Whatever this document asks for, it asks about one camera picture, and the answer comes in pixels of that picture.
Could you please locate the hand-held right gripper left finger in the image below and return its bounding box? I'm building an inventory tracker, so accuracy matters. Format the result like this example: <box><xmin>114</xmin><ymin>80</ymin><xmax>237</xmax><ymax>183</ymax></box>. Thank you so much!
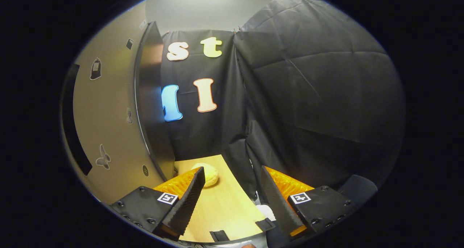
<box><xmin>109</xmin><ymin>166</ymin><xmax>206</xmax><ymax>241</ymax></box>

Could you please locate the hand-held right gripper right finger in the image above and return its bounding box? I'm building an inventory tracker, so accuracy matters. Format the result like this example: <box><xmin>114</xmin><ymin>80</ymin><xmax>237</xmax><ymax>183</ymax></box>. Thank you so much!
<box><xmin>260</xmin><ymin>165</ymin><xmax>355</xmax><ymax>241</ymax></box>

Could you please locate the white crumpled object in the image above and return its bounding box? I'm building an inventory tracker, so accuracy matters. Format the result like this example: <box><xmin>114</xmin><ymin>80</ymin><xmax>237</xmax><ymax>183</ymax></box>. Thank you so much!
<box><xmin>257</xmin><ymin>204</ymin><xmax>276</xmax><ymax>221</ymax></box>

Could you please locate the pale yellow round bun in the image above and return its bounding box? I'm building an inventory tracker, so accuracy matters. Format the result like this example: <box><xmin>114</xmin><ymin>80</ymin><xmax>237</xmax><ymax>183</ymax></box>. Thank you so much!
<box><xmin>190</xmin><ymin>164</ymin><xmax>219</xmax><ymax>187</ymax></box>

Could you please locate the black backdrop cloth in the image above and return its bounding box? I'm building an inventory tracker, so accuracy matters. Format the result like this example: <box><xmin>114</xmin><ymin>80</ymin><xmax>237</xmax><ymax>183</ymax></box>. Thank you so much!
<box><xmin>159</xmin><ymin>0</ymin><xmax>406</xmax><ymax>205</ymax></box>

